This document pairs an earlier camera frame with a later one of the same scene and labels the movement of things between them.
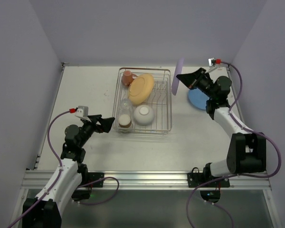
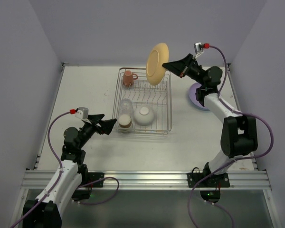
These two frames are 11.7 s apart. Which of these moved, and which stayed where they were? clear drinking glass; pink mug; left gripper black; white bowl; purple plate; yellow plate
Moved: yellow plate; purple plate
Stayed: clear drinking glass; left gripper black; pink mug; white bowl
